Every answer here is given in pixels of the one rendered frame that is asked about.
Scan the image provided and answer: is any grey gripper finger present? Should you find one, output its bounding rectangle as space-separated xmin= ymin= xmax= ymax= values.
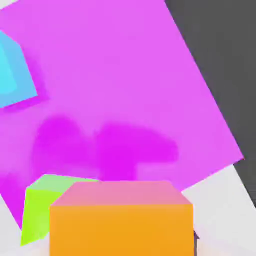
xmin=193 ymin=229 xmax=201 ymax=256

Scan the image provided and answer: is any small orange cube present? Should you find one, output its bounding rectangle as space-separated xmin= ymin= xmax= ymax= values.
xmin=49 ymin=180 xmax=194 ymax=256

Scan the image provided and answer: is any small green cube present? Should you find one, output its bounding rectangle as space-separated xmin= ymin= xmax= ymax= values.
xmin=20 ymin=174 xmax=101 ymax=247

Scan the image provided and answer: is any small cyan cube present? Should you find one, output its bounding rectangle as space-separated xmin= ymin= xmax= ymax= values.
xmin=0 ymin=29 xmax=39 ymax=109

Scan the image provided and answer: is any large magenta box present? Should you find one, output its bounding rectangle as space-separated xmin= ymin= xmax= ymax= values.
xmin=0 ymin=0 xmax=245 ymax=231

